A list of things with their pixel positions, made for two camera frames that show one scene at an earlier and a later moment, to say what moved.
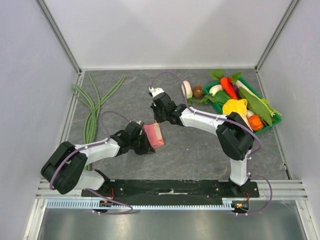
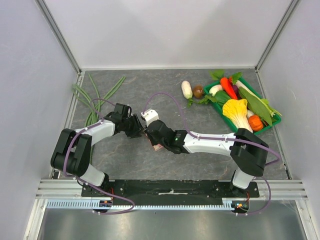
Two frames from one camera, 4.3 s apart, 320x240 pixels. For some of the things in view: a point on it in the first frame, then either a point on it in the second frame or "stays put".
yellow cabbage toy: x=237 y=106 stays put
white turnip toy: x=213 y=89 stays put
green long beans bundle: x=92 y=119 stays put
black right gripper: x=157 y=113 -> x=153 y=135
